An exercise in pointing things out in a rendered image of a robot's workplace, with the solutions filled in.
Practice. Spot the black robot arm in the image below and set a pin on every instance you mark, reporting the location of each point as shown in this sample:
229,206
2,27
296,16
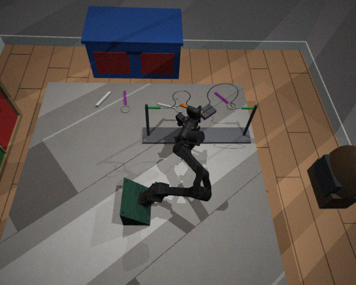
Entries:
185,141

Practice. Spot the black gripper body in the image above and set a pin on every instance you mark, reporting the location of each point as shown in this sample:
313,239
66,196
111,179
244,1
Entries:
192,122

